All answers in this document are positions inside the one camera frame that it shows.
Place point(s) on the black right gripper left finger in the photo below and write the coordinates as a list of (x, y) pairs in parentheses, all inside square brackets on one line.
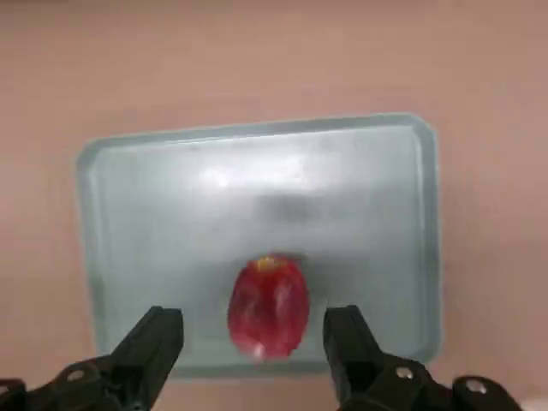
[(137, 359)]

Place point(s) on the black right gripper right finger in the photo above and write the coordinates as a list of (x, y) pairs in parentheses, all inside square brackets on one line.
[(359, 364)]

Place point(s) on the red apple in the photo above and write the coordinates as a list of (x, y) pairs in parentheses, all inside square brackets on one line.
[(267, 308)]

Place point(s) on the gray tray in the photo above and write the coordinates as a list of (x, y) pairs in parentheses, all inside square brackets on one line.
[(257, 192)]

